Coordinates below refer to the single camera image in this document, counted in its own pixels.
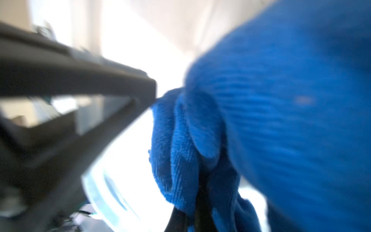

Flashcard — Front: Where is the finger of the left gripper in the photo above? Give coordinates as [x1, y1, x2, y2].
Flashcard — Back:
[1, 24, 157, 232]

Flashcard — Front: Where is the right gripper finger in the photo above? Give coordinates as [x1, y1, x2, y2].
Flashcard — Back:
[164, 207, 189, 232]

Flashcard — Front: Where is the small clear lunch box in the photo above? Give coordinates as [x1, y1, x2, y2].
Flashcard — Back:
[82, 110, 173, 232]

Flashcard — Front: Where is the blue cleaning cloth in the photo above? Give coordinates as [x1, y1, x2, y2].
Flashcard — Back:
[149, 1, 371, 232]

